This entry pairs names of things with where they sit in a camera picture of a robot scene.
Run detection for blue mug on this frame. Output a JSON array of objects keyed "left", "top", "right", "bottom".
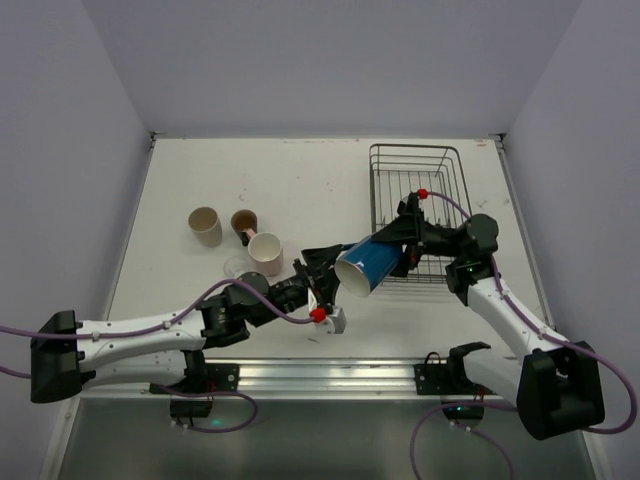
[{"left": 334, "top": 236, "right": 403, "bottom": 298}]

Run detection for pink cup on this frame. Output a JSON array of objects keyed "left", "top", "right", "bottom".
[{"left": 243, "top": 228, "right": 284, "bottom": 277}]

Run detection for clear glass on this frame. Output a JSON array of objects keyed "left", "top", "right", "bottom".
[{"left": 223, "top": 256, "right": 252, "bottom": 279}]

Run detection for dark brown mug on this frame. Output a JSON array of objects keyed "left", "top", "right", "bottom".
[{"left": 230, "top": 209, "right": 258, "bottom": 247}]

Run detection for beige cup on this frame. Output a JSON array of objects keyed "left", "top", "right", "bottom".
[{"left": 188, "top": 206, "right": 222, "bottom": 248}]

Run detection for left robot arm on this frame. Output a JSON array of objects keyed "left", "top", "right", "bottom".
[{"left": 30, "top": 244, "right": 346, "bottom": 404}]

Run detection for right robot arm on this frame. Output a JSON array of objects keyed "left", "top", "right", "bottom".
[{"left": 372, "top": 189, "right": 605, "bottom": 440}]

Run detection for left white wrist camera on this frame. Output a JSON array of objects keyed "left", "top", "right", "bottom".
[{"left": 307, "top": 290, "right": 347, "bottom": 335}]

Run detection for dark wire dish rack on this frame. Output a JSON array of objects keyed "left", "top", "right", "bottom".
[{"left": 368, "top": 143, "right": 480, "bottom": 287}]

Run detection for aluminium mounting rail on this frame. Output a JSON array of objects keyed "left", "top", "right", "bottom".
[{"left": 74, "top": 357, "right": 526, "bottom": 401}]

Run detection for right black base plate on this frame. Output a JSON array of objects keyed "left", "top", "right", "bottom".
[{"left": 413, "top": 342, "right": 490, "bottom": 396}]

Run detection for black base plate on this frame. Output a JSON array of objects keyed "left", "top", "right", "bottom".
[
  {"left": 413, "top": 342, "right": 490, "bottom": 396},
  {"left": 149, "top": 363, "right": 240, "bottom": 395}
]

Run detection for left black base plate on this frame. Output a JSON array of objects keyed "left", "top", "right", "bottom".
[{"left": 149, "top": 363, "right": 240, "bottom": 395}]

